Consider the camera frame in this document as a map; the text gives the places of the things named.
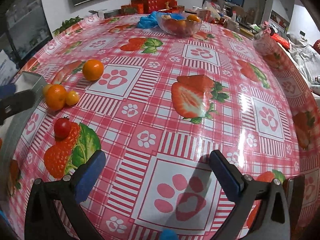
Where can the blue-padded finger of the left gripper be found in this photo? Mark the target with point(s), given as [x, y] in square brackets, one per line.
[7, 90]

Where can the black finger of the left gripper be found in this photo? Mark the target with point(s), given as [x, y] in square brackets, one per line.
[16, 103]

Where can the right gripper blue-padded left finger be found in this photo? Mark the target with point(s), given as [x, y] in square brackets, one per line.
[85, 177]

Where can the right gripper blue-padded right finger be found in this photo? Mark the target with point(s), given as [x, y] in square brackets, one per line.
[228, 175]

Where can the orange mandarin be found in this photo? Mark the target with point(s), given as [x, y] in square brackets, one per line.
[92, 70]
[55, 97]

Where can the red cherry tomato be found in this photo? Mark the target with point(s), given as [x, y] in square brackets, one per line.
[62, 128]

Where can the small yellow kumquat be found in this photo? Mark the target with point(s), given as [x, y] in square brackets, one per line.
[72, 98]
[45, 89]

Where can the right blue-gloved hand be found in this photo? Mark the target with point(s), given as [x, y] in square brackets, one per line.
[168, 234]

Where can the white plastic package bag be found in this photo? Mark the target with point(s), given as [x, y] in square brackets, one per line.
[8, 69]

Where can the grey shallow tray box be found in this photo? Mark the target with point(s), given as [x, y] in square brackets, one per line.
[14, 126]

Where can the glass door cabinet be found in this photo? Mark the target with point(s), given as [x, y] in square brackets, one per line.
[24, 29]

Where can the green leafy vegetables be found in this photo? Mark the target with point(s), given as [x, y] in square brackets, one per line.
[67, 24]

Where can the strawberry pattern tablecloth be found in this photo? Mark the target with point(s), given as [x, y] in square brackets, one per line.
[162, 104]

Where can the white sofa with clutter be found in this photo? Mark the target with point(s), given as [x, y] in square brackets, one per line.
[303, 56]

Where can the blue plastic bag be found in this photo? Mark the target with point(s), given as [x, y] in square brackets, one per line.
[150, 21]

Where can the glass fruit bowl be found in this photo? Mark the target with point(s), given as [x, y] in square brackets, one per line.
[181, 28]

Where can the orange in glass bowl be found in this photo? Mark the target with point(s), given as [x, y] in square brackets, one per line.
[193, 18]

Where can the red gift boxes stack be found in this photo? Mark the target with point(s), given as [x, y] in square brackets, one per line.
[149, 6]

